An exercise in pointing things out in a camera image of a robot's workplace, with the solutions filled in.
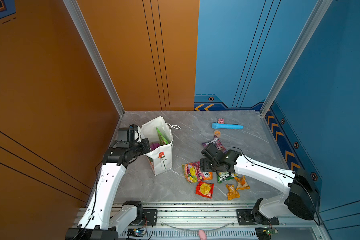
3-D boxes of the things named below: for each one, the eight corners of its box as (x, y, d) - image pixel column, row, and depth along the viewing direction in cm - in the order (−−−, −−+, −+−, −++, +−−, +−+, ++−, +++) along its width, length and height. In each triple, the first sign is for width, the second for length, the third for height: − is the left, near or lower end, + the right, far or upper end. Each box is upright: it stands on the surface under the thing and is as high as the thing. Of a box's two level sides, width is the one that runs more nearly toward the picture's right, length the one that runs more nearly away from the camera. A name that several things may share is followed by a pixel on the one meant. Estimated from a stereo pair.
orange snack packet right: (236, 189, 83) (237, 188, 81) (233, 177, 88) (235, 175, 86) (248, 189, 83) (250, 188, 81) (244, 177, 88) (246, 175, 86)
